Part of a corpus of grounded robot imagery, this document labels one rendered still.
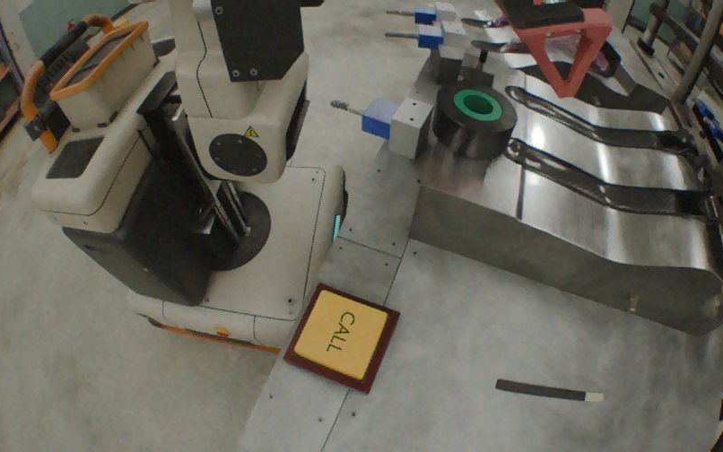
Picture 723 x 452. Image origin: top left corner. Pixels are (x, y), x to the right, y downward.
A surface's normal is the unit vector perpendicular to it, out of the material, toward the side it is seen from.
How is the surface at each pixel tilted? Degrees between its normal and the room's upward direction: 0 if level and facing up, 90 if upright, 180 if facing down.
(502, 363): 0
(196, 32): 90
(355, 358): 0
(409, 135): 90
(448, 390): 0
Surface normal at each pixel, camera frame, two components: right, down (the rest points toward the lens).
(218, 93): -0.08, 0.85
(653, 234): -0.43, -0.61
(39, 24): 0.91, 0.35
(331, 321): 0.00, -0.52
